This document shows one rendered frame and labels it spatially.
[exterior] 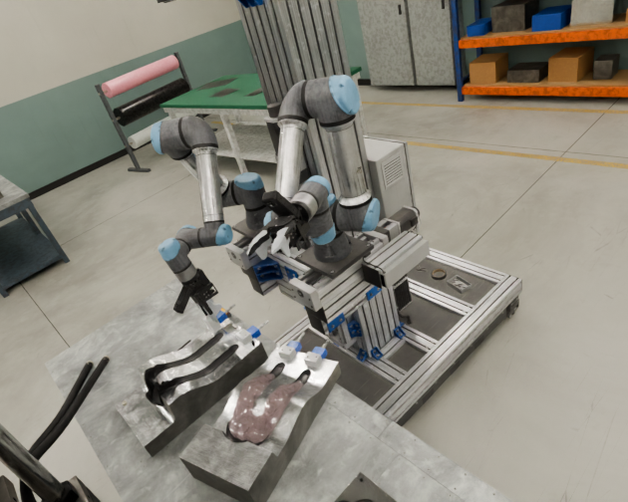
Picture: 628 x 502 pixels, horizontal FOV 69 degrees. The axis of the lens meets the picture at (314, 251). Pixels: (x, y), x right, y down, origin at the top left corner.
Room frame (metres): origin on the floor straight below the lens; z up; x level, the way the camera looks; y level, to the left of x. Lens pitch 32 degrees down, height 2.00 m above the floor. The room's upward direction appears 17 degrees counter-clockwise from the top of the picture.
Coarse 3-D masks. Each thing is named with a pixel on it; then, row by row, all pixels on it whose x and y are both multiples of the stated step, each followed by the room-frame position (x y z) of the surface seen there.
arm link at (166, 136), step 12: (168, 120) 1.73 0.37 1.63; (180, 120) 1.69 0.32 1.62; (156, 132) 1.70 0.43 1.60; (168, 132) 1.68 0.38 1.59; (180, 132) 1.66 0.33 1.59; (156, 144) 1.69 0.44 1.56; (168, 144) 1.68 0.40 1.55; (180, 144) 1.67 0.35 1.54; (180, 156) 1.71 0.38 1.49; (192, 156) 1.75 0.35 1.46; (192, 168) 1.77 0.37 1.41; (228, 180) 1.92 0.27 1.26; (228, 192) 1.87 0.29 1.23; (228, 204) 1.88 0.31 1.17
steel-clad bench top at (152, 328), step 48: (96, 336) 1.72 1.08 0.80; (144, 336) 1.62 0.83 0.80; (192, 336) 1.52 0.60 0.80; (96, 384) 1.39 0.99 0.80; (336, 384) 1.04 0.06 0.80; (96, 432) 1.15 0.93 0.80; (192, 432) 1.02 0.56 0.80; (336, 432) 0.87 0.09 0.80; (384, 432) 0.82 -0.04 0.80; (144, 480) 0.90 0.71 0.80; (192, 480) 0.85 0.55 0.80; (288, 480) 0.76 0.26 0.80; (336, 480) 0.72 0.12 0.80; (384, 480) 0.68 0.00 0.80; (432, 480) 0.65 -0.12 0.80; (480, 480) 0.61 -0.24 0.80
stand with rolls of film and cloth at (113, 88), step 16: (160, 64) 7.33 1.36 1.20; (176, 64) 7.52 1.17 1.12; (112, 80) 6.78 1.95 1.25; (128, 80) 6.87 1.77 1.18; (144, 80) 7.05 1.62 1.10; (176, 80) 7.53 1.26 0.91; (112, 96) 6.66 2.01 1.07; (144, 96) 7.02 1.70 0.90; (160, 96) 7.13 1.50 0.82; (176, 96) 7.33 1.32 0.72; (112, 112) 6.62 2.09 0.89; (128, 112) 6.68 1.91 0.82; (144, 112) 6.85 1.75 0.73; (128, 144) 6.62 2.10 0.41
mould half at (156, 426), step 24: (168, 360) 1.28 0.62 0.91; (240, 360) 1.20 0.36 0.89; (264, 360) 1.25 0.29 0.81; (144, 384) 1.24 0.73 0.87; (192, 384) 1.12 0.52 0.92; (216, 384) 1.14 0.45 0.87; (120, 408) 1.17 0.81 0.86; (144, 408) 1.13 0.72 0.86; (168, 408) 1.06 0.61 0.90; (192, 408) 1.08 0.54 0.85; (144, 432) 1.03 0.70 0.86; (168, 432) 1.02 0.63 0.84
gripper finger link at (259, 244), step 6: (258, 234) 1.00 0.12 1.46; (264, 234) 0.99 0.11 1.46; (252, 240) 0.98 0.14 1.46; (258, 240) 0.97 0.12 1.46; (264, 240) 0.98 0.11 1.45; (270, 240) 1.00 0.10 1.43; (252, 246) 0.95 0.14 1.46; (258, 246) 0.96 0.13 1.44; (264, 246) 0.99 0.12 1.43; (252, 252) 0.94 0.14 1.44; (258, 252) 0.97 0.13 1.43; (264, 252) 0.98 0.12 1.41; (264, 258) 0.98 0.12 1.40
